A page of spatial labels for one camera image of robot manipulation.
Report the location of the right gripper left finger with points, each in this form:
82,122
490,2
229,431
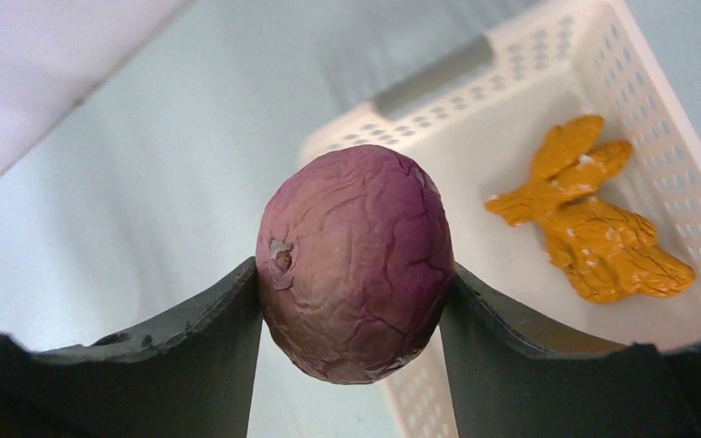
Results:
187,372

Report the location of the purple onion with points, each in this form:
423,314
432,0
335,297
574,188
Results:
354,260

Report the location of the orange fried snack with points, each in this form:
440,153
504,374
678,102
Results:
607,253

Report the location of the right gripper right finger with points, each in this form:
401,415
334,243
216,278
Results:
514,372

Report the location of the white plastic basket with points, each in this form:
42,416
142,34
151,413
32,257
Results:
555,62

